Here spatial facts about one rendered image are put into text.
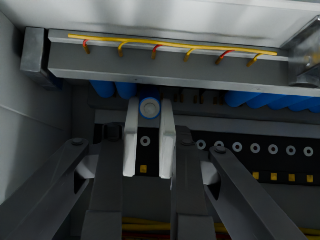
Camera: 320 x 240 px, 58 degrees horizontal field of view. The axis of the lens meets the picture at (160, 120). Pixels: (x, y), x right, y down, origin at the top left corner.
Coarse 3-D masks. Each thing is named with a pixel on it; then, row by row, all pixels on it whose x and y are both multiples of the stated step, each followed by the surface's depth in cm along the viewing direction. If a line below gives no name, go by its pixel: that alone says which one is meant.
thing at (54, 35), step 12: (48, 36) 17; (60, 36) 18; (108, 36) 18; (120, 36) 18; (132, 36) 18; (132, 48) 18; (144, 48) 18; (168, 48) 18; (180, 48) 18; (252, 48) 18; (264, 48) 18; (276, 48) 18
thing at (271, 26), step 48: (0, 0) 15; (48, 0) 14; (96, 0) 14; (144, 0) 14; (192, 0) 14; (240, 0) 13; (288, 0) 13; (0, 48) 16; (48, 48) 18; (0, 96) 16; (48, 96) 24
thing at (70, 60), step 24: (72, 48) 18; (96, 48) 18; (120, 48) 17; (192, 48) 17; (216, 48) 17; (240, 48) 17; (72, 72) 18; (96, 72) 18; (120, 72) 18; (144, 72) 18; (168, 72) 18; (192, 72) 18; (216, 72) 18; (240, 72) 19; (264, 72) 19; (312, 96) 20
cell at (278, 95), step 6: (258, 96) 25; (264, 96) 24; (270, 96) 23; (276, 96) 23; (282, 96) 23; (246, 102) 28; (252, 102) 27; (258, 102) 26; (264, 102) 25; (252, 108) 28
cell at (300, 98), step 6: (288, 96) 24; (294, 96) 23; (300, 96) 23; (306, 96) 22; (270, 102) 27; (276, 102) 26; (282, 102) 25; (288, 102) 25; (294, 102) 24; (270, 108) 28; (276, 108) 27
